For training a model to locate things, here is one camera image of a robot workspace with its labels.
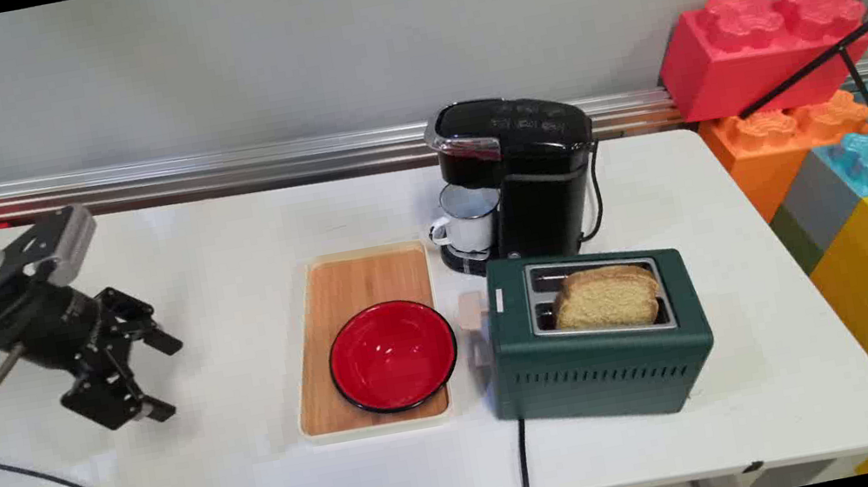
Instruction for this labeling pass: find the white enamel mug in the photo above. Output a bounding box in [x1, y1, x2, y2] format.
[423, 177, 510, 262]

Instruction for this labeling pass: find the horizontal aluminium rail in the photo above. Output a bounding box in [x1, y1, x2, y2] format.
[0, 34, 868, 241]

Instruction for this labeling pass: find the black coffee machine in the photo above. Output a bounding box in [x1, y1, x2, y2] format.
[417, 81, 617, 283]

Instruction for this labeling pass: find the big orange building block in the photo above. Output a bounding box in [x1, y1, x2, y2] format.
[697, 85, 868, 232]

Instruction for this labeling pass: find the black coffee machine cable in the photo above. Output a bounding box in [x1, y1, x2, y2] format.
[565, 140, 618, 244]

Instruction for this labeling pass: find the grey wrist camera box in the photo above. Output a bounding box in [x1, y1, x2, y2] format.
[0, 202, 108, 296]

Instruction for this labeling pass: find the bread slice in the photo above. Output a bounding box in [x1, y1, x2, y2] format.
[547, 257, 667, 341]

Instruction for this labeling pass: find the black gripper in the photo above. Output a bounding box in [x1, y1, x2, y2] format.
[0, 257, 197, 451]

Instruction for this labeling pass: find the red enamel bowl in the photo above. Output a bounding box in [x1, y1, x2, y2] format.
[319, 291, 467, 424]

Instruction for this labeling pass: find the wooden serving tray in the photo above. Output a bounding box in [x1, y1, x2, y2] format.
[271, 237, 457, 449]

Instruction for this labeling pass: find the big green building block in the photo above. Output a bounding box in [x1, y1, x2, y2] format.
[767, 199, 829, 282]

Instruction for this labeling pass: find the black tripod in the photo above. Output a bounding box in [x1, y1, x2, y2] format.
[722, 0, 868, 165]

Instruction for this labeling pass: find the green toaster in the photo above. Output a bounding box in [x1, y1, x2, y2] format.
[471, 226, 726, 443]

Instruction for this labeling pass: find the black toaster power cable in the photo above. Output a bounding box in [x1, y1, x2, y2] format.
[499, 416, 537, 487]

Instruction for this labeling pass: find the big red building block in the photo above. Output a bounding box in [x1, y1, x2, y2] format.
[649, 0, 868, 130]

